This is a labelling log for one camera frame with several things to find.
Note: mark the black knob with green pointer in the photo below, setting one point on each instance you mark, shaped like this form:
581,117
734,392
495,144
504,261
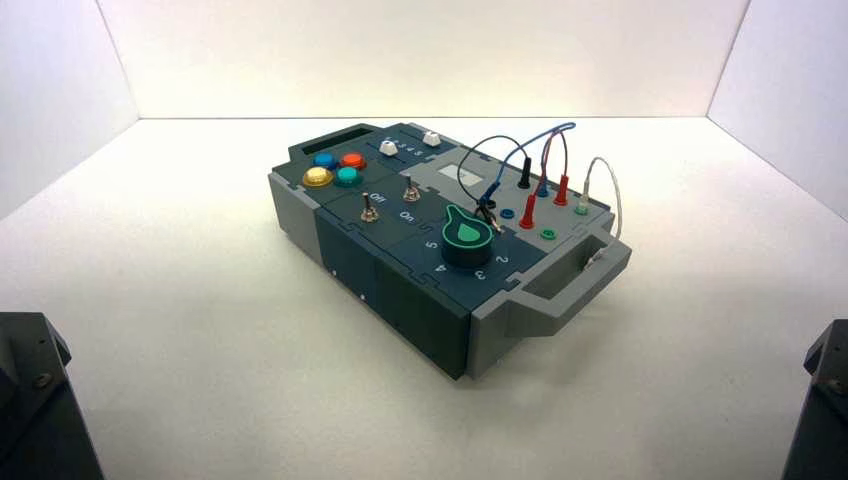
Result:
467,250

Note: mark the white slider cap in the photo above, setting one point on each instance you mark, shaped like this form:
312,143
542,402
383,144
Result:
388,148
432,140

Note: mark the blue round push button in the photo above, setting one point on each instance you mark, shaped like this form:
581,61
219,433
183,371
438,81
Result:
324,160

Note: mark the black banana plug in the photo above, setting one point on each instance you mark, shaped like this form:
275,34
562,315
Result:
524,175

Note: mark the blue alligator clip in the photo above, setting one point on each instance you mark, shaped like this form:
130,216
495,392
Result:
489,195

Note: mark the orange round push button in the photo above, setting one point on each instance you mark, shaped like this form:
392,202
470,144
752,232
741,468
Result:
353,161

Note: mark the metal toggle switch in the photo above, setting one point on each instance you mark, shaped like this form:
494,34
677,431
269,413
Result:
411,193
369,213

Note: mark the grey and blue task box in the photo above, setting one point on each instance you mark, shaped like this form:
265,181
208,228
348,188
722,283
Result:
424,311

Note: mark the teal round push button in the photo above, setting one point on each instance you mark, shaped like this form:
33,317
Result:
348,176

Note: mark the white label window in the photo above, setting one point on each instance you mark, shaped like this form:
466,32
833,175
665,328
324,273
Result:
462,174

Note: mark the yellow round push button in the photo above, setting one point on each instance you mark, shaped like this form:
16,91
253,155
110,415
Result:
317,177

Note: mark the blue banana plug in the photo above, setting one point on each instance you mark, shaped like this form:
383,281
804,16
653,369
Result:
542,190

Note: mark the green round socket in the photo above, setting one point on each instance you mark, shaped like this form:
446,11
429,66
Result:
581,210
548,234

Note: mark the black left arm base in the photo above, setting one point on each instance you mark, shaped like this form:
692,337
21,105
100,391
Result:
40,411

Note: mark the blue round socket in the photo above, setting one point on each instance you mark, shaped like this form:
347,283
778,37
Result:
507,214

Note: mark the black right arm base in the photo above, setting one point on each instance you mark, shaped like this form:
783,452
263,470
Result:
821,411

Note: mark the black alligator clip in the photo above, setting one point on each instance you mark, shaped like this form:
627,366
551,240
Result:
491,217

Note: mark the red banana plug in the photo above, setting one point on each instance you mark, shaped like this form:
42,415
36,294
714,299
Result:
528,213
562,191

